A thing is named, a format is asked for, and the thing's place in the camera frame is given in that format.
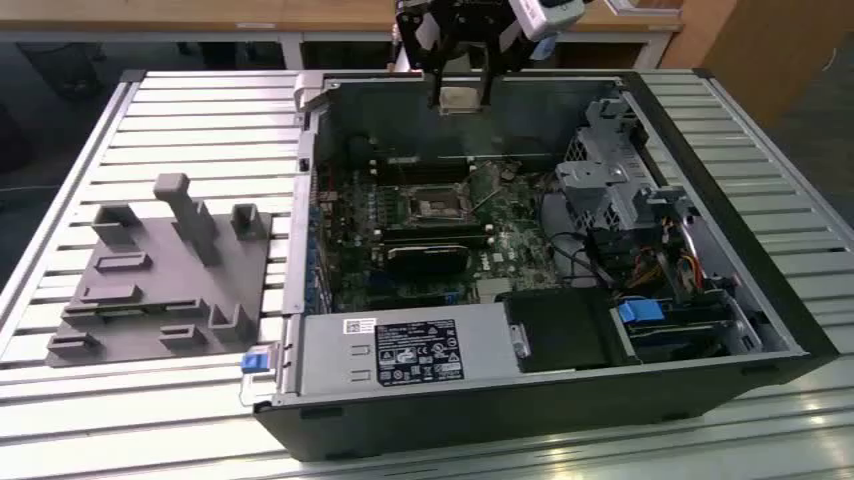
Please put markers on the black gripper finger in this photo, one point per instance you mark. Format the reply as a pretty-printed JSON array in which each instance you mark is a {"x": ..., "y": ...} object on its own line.
[
  {"x": 493, "y": 70},
  {"x": 446, "y": 70}
]

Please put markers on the silver CPU plate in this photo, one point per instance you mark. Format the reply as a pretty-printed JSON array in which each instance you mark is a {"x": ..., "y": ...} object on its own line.
[{"x": 461, "y": 99}]

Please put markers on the CPU socket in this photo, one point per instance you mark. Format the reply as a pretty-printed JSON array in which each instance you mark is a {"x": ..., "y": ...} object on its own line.
[{"x": 437, "y": 205}]

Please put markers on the white tray on desk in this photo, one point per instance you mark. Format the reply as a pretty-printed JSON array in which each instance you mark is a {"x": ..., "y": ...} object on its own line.
[{"x": 641, "y": 6}]

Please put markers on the metal drive cage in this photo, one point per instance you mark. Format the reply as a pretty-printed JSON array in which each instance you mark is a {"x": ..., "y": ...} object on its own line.
[{"x": 601, "y": 200}]

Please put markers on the green motherboard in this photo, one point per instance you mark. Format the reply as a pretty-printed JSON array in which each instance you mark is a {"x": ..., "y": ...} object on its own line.
[{"x": 528, "y": 250}]

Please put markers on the black graphics card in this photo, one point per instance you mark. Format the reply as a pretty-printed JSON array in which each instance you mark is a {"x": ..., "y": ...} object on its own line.
[{"x": 427, "y": 260}]

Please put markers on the wooden desk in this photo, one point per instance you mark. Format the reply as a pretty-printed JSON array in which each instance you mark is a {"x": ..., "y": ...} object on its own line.
[{"x": 201, "y": 12}]

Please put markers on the wooden cabinet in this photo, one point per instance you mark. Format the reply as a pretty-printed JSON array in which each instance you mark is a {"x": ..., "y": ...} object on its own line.
[{"x": 768, "y": 50}]

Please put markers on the silver chipset heatsink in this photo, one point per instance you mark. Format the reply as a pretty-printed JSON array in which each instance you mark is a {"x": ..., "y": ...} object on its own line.
[{"x": 494, "y": 291}]

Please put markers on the white barcode label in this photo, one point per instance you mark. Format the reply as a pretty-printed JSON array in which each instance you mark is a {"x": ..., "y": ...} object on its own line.
[{"x": 361, "y": 325}]

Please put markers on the blue disk carrier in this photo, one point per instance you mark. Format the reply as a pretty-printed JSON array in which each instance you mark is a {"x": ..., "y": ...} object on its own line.
[{"x": 641, "y": 312}]

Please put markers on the black printed label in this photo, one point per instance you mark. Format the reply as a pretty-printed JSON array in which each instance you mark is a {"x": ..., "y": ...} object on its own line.
[{"x": 417, "y": 355}]

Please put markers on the black waste bin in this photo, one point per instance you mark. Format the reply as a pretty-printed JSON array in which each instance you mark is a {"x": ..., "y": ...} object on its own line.
[{"x": 61, "y": 70}]

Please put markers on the grey power supply unit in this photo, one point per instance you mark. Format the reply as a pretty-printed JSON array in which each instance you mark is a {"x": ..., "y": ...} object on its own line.
[{"x": 334, "y": 350}]

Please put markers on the grey parts rack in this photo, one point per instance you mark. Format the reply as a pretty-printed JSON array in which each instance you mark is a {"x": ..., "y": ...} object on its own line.
[{"x": 167, "y": 280}]

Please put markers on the black hard disk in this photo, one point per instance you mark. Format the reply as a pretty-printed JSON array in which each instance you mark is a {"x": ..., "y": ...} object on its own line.
[{"x": 674, "y": 340}]

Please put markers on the blue case latch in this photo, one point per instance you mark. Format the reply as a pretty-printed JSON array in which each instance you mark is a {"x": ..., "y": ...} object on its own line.
[{"x": 254, "y": 363}]

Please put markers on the black open PC case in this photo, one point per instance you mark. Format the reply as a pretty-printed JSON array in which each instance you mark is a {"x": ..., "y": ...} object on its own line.
[{"x": 468, "y": 425}]

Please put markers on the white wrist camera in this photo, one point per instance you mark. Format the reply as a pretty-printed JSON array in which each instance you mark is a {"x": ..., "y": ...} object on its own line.
[{"x": 548, "y": 17}]

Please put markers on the black plastic duct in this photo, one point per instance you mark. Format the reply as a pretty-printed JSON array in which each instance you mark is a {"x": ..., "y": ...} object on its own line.
[{"x": 561, "y": 330}]

